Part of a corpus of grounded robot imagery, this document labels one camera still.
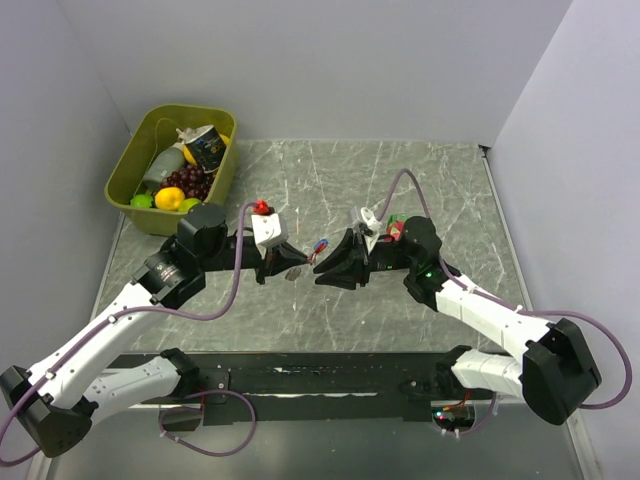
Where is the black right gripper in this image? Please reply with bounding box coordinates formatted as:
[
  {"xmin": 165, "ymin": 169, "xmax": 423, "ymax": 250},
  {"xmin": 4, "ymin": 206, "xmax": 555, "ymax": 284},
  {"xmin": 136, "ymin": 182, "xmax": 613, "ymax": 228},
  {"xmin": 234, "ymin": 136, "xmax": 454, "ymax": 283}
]
[{"xmin": 313, "ymin": 227, "xmax": 417, "ymax": 291}]

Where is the key with blue tag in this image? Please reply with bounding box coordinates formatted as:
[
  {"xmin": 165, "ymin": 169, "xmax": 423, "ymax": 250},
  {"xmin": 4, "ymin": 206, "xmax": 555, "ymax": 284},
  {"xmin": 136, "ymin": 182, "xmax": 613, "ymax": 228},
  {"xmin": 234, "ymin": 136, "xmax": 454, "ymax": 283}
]
[{"xmin": 314, "ymin": 239, "xmax": 328, "ymax": 253}]

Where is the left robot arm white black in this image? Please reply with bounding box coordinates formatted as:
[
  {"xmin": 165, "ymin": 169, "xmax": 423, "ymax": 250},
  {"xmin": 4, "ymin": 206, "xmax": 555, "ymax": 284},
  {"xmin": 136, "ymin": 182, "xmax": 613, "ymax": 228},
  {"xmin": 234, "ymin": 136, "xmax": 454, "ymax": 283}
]
[{"xmin": 1, "ymin": 202, "xmax": 308, "ymax": 458}]

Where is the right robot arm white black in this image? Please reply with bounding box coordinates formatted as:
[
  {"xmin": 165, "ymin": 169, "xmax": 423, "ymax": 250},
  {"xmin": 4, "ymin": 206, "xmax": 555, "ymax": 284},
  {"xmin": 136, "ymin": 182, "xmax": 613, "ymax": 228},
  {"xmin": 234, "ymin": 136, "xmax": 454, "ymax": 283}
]
[{"xmin": 314, "ymin": 216, "xmax": 602, "ymax": 425}]

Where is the red dragon fruit toy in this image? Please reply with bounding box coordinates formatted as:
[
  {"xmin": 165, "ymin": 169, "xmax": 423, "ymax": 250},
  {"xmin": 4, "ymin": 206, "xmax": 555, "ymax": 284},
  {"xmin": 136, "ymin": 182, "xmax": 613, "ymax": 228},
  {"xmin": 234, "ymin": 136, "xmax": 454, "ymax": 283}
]
[{"xmin": 386, "ymin": 214, "xmax": 408, "ymax": 241}]

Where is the green lime right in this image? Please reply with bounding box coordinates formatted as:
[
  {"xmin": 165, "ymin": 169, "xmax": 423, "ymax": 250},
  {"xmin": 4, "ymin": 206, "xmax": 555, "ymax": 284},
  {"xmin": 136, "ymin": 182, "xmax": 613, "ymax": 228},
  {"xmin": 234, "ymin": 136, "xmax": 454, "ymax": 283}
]
[{"xmin": 177, "ymin": 198, "xmax": 201, "ymax": 213}]

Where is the green lime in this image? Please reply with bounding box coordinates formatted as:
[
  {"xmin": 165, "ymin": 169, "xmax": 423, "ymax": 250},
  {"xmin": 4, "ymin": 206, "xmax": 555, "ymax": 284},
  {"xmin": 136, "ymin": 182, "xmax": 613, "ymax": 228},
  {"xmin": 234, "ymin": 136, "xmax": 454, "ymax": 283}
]
[
  {"xmin": 177, "ymin": 198, "xmax": 201, "ymax": 213},
  {"xmin": 129, "ymin": 194, "xmax": 153, "ymax": 208}
]

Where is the dark red grape bunch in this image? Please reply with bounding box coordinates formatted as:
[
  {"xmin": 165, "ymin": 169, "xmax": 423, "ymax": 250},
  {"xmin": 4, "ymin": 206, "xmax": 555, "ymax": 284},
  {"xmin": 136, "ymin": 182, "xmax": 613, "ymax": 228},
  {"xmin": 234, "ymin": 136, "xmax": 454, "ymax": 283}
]
[{"xmin": 160, "ymin": 165, "xmax": 215, "ymax": 201}]

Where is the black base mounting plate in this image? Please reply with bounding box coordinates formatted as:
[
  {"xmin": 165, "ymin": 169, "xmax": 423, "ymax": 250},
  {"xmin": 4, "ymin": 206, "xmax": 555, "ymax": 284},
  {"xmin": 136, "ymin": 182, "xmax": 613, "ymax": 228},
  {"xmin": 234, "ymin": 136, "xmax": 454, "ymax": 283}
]
[{"xmin": 119, "ymin": 352, "xmax": 494, "ymax": 427}]

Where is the yellow lemon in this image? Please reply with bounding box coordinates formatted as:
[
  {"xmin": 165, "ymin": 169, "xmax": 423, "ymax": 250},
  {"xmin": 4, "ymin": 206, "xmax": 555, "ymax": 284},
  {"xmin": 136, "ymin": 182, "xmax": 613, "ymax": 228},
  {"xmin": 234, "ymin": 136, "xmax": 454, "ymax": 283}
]
[{"xmin": 154, "ymin": 187, "xmax": 185, "ymax": 212}]

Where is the black crumpled paper cup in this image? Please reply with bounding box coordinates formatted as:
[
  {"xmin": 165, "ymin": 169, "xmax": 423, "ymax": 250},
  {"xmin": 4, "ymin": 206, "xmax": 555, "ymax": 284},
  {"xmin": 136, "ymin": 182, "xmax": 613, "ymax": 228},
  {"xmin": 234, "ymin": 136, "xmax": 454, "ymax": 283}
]
[{"xmin": 176, "ymin": 124, "xmax": 226, "ymax": 173}]

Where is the grey plastic bottle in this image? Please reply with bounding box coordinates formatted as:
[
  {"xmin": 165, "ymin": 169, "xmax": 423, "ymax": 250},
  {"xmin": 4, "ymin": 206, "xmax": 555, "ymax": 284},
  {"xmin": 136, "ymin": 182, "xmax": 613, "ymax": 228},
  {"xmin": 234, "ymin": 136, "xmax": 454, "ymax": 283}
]
[{"xmin": 142, "ymin": 142, "xmax": 185, "ymax": 190}]

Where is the green lime left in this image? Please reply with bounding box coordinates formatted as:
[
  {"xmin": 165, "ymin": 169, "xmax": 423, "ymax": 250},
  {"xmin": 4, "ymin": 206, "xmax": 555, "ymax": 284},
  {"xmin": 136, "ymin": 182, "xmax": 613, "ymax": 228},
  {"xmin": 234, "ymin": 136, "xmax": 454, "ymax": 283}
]
[{"xmin": 129, "ymin": 194, "xmax": 153, "ymax": 208}]

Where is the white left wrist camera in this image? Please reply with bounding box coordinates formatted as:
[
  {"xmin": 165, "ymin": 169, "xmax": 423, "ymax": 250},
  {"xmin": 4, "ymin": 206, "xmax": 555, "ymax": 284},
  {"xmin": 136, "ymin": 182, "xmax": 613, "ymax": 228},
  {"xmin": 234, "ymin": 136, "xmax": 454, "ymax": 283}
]
[{"xmin": 251, "ymin": 200, "xmax": 289, "ymax": 249}]

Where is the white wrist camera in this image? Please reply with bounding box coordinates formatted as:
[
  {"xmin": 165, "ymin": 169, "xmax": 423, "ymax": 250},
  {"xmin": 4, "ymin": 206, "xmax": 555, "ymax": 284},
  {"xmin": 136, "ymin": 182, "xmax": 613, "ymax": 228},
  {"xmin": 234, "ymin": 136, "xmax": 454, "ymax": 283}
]
[
  {"xmin": 349, "ymin": 206, "xmax": 382, "ymax": 253},
  {"xmin": 251, "ymin": 200, "xmax": 289, "ymax": 249}
]

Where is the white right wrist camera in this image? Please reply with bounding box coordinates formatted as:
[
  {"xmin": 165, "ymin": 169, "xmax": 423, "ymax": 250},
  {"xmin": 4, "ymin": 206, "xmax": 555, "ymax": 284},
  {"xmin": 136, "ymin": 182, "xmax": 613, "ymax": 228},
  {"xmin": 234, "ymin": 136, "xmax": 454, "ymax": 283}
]
[{"xmin": 349, "ymin": 206, "xmax": 382, "ymax": 253}]

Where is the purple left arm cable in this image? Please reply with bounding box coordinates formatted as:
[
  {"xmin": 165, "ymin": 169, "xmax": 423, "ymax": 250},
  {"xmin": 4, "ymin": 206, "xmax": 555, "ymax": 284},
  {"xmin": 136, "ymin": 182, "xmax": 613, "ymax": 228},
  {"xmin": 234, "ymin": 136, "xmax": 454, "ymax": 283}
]
[{"xmin": 0, "ymin": 199, "xmax": 271, "ymax": 467}]

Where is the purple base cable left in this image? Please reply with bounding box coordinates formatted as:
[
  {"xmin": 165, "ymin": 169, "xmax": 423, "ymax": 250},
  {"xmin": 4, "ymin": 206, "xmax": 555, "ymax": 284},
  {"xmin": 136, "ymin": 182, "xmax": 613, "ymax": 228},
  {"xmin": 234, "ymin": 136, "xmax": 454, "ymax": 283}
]
[{"xmin": 158, "ymin": 388, "xmax": 258, "ymax": 457}]

